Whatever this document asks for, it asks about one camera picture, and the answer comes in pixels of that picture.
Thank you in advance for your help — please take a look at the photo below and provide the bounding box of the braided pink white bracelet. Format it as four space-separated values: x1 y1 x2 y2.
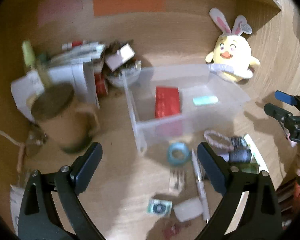
203 129 235 151

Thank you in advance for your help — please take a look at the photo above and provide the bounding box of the red octopus keychain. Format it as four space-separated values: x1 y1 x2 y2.
162 222 191 240

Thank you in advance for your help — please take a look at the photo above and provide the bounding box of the right hand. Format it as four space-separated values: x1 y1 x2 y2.
287 133 300 177

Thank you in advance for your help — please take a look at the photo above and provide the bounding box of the white pen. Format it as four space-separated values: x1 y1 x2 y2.
191 149 210 223

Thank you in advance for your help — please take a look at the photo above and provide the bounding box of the dark purple cosmetic bottle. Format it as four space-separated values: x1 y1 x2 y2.
219 149 252 163

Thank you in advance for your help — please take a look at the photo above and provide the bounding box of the white eraser block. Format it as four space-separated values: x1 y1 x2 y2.
173 197 204 223

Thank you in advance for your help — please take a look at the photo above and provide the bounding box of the yellow chick plush toy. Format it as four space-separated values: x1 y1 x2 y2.
205 8 260 82

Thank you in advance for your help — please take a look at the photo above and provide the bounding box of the small teal box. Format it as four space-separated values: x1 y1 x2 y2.
193 95 218 106

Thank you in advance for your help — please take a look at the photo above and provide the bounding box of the binder clip card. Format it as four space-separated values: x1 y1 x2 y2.
169 169 185 194

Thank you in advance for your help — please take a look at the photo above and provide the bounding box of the small green printed packet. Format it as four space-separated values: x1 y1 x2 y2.
147 198 173 217

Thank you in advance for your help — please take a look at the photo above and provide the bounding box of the teal tape roll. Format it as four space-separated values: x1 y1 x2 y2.
167 142 191 166

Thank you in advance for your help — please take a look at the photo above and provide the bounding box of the clear plastic storage bin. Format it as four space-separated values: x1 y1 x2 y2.
121 64 250 155

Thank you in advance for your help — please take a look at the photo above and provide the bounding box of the red packet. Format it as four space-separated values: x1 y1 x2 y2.
155 87 181 119

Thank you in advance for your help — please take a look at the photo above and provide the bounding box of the white paper box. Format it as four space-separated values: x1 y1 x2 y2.
10 61 101 123

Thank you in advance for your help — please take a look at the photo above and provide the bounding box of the glass bowl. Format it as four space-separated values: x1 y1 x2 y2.
106 69 141 88

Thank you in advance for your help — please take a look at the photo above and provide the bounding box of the green spray bottle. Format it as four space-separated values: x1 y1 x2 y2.
21 39 53 88

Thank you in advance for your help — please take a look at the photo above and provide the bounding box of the small cardboard box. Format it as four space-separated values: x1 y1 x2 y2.
105 44 135 72

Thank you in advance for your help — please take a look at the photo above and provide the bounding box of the orange sticky note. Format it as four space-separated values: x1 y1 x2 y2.
93 0 166 16

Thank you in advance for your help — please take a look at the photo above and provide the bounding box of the pink sticky note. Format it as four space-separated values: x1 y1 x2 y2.
37 0 83 27

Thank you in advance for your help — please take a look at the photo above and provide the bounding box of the white cable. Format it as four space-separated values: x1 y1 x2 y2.
0 124 24 148

